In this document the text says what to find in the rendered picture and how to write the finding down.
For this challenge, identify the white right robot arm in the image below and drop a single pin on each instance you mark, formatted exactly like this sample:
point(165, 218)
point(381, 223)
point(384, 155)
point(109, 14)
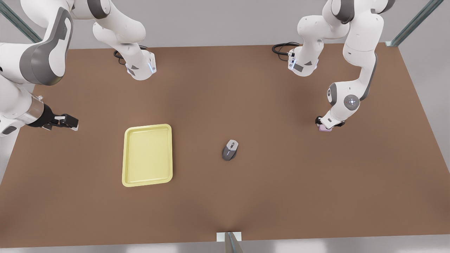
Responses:
point(42, 59)

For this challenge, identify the grey computer mouse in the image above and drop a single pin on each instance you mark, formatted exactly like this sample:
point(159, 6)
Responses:
point(230, 150)

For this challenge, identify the silver frame post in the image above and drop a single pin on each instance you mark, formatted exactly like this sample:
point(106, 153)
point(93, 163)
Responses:
point(19, 23)
point(415, 21)
point(230, 242)

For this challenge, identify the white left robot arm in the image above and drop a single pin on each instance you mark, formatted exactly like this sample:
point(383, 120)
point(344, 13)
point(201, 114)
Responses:
point(362, 38)

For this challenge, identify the small pink object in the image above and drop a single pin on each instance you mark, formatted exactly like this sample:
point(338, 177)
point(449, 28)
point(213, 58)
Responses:
point(325, 129)

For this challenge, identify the yellow rectangular tray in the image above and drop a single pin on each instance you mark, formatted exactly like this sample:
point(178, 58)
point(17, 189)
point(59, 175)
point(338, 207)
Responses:
point(147, 155)

